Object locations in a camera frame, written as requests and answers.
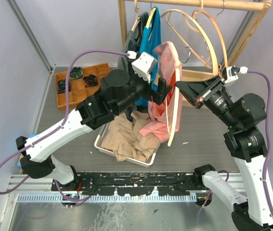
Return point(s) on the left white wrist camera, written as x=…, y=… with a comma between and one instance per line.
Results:
x=143, y=65

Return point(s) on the wooden hanger blue shirt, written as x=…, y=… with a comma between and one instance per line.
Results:
x=149, y=21

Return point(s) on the wooden hanger grey shirt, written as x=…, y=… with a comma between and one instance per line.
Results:
x=137, y=19

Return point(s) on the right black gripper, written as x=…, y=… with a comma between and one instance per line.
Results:
x=200, y=92

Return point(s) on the beige t shirt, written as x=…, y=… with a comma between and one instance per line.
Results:
x=125, y=140

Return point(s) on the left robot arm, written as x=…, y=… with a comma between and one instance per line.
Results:
x=118, y=90

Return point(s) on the wooden hanger with metal hook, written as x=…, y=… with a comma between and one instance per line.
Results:
x=218, y=36

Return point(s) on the rolled dark sock top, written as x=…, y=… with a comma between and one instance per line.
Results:
x=76, y=73

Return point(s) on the wooden clothes rack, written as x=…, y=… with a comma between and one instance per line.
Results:
x=256, y=12

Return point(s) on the grey t shirt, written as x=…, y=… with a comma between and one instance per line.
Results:
x=134, y=38

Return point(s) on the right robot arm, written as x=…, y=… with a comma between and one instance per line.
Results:
x=252, y=211

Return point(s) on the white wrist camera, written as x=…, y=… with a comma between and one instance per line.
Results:
x=230, y=74
x=143, y=65

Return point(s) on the brown wooden compartment tray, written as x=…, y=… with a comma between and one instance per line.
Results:
x=79, y=90

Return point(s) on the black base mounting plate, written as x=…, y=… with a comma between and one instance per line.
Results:
x=136, y=183

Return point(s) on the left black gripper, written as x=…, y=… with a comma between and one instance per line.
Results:
x=158, y=96

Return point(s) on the rolled black sock left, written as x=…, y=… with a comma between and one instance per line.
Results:
x=61, y=87

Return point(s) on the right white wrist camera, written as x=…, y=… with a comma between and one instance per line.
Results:
x=230, y=74

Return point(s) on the pink t shirt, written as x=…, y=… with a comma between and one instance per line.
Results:
x=168, y=62

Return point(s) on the blue t shirt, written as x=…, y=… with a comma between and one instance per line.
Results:
x=151, y=39

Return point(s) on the white plastic basket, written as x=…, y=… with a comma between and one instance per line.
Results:
x=98, y=145

